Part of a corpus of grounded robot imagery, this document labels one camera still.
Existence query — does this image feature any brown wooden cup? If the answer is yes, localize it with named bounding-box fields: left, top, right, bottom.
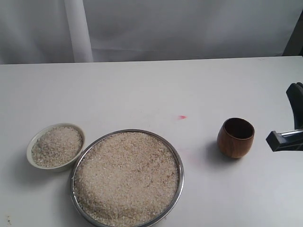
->
left=217, top=118, right=255, bottom=159

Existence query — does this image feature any large steel rice tray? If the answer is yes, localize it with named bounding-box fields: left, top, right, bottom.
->
left=70, top=129, right=184, bottom=227

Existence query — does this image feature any small white ceramic bowl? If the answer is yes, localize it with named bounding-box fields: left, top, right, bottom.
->
left=27, top=123, right=85, bottom=172

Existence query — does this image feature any white backdrop curtain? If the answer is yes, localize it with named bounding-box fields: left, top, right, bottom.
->
left=0, top=0, right=303, bottom=64

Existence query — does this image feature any dark stand post at right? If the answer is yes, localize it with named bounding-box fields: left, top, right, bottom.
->
left=283, top=12, right=303, bottom=56

